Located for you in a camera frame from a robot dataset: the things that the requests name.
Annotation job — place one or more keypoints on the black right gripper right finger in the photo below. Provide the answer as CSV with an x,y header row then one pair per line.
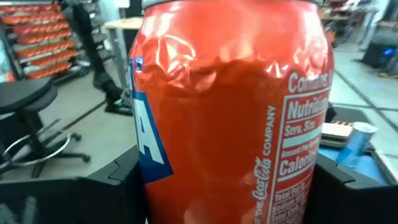
x,y
342,199

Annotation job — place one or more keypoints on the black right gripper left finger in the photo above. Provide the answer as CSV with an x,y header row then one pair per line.
x,y
118,189

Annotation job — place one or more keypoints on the silver blue Red Bull can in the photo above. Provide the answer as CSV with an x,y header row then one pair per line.
x,y
357,143

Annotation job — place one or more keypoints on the red Fanta can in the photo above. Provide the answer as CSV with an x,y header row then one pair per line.
x,y
217,124

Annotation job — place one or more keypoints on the orange black striped panel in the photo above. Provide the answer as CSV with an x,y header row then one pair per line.
x,y
342,122

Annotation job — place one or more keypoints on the black office chair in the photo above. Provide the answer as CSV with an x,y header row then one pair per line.
x,y
25,93

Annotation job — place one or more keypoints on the black computer with blue light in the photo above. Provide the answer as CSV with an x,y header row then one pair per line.
x,y
381,53

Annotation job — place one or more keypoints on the person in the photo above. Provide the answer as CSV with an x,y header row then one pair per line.
x,y
90,40

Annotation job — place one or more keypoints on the light wooden table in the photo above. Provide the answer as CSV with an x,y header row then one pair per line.
x,y
124,23

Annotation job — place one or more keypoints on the red storage rack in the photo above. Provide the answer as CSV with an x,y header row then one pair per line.
x,y
43,40

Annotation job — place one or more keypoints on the cluttered workbench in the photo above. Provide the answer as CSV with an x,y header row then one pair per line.
x,y
342,18

